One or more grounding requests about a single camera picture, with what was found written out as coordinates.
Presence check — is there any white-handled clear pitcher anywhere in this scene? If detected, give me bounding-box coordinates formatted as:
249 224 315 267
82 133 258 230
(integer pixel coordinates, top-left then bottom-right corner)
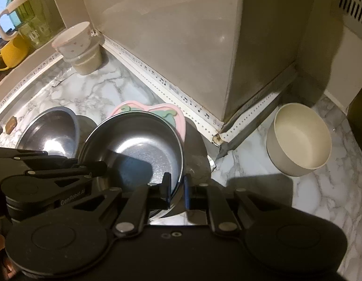
0 0 38 40

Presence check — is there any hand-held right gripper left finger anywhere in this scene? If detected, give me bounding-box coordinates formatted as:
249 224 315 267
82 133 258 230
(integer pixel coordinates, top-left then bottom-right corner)
73 172 172 238

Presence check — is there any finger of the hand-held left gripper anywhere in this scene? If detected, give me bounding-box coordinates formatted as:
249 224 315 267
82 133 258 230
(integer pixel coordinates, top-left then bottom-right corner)
0 147 76 171
24 161 108 190

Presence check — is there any green glass jar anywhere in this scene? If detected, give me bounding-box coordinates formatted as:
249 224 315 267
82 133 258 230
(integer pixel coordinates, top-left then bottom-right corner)
15 0 66 49

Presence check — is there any pink heart-shaped plate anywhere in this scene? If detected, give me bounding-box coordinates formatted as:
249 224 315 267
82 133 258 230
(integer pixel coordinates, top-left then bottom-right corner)
110 101 187 150

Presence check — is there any steel bowl grey outside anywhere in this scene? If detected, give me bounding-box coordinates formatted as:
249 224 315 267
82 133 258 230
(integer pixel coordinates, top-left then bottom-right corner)
15 107 81 159

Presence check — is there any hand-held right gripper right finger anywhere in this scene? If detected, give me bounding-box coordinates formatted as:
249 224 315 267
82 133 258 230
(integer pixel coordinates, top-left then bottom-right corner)
183 173 293 237

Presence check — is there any cream bowl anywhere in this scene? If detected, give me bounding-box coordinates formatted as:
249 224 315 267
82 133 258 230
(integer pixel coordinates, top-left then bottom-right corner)
266 103 333 177

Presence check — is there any small brown tag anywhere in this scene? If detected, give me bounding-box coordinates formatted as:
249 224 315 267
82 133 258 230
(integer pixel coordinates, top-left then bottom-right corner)
6 116 18 134

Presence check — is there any yellow mug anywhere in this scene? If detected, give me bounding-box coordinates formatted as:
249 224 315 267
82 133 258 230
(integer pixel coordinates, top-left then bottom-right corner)
0 33 31 71

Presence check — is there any white floral cup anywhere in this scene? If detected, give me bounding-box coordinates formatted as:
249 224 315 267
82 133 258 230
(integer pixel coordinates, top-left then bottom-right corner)
51 21 92 57

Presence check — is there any steel bowl pink outside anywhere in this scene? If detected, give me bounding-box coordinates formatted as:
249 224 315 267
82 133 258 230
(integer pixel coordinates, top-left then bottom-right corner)
77 111 184 219

